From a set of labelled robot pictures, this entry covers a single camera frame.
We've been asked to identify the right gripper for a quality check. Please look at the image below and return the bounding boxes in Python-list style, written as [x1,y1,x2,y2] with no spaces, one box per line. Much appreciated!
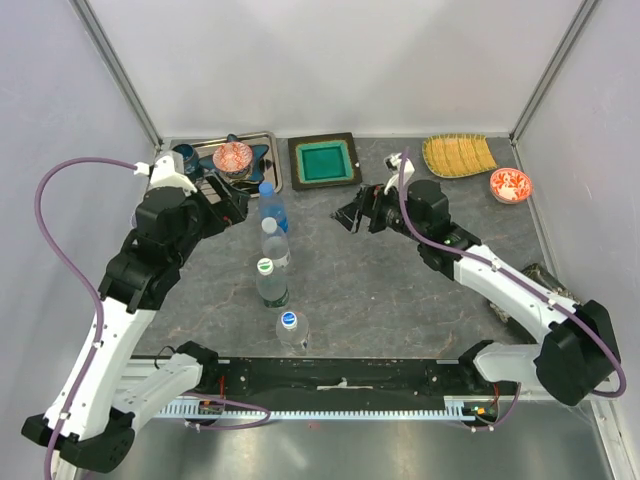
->
[330,179,426,243]

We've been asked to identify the blue label plastic bottle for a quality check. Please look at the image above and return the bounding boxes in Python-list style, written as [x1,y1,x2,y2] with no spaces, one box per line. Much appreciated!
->
[259,189,289,233]

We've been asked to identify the white cap clear bottle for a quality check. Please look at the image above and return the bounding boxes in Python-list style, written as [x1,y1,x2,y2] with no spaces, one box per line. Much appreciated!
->
[261,227,291,270]

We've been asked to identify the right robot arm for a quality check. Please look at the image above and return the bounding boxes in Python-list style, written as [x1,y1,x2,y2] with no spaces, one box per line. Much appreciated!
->
[331,180,621,406]

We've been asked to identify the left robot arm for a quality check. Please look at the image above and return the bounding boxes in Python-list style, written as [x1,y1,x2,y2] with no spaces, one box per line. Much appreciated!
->
[22,176,249,473]

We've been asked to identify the green label plastic bottle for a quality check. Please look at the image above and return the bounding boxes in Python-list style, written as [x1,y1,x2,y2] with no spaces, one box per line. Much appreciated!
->
[256,257,289,309]

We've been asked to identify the blue cap small bottle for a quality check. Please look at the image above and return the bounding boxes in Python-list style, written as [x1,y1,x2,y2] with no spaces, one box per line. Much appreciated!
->
[276,311,310,355]

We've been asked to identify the blue star shaped dish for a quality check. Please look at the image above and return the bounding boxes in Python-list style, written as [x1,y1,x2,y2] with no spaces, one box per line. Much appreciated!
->
[198,134,269,185]

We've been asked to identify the red patterned bowl on tray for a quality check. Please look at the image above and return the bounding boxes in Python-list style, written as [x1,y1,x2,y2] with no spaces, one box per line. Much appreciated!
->
[212,141,253,175]

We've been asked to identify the metal tray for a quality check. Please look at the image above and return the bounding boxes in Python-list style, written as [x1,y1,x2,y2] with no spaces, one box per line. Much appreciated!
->
[169,131,282,198]

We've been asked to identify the dark blue mug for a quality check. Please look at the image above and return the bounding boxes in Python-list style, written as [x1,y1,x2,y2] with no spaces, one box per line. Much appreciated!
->
[173,143,201,178]

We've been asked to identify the green square plate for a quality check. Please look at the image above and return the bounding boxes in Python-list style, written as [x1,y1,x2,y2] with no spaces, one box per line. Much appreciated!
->
[287,132,362,191]

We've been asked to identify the yellow bamboo pattern plate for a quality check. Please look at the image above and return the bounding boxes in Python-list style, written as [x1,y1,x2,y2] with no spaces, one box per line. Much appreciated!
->
[422,133,497,179]

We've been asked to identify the orange white floral bowl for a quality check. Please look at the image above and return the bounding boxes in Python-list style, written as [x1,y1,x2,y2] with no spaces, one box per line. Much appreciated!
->
[489,168,534,204]

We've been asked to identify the dark floral square plate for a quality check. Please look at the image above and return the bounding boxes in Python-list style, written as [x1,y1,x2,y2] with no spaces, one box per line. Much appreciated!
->
[487,262,584,346]

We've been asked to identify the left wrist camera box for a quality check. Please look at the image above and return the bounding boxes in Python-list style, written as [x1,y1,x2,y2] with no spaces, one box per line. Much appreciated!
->
[134,151,197,196]

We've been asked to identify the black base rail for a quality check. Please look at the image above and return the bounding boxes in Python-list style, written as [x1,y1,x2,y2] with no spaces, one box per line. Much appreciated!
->
[192,357,515,410]

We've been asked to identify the white cable duct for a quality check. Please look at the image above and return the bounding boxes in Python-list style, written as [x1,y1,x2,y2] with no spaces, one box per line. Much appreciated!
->
[149,395,476,420]

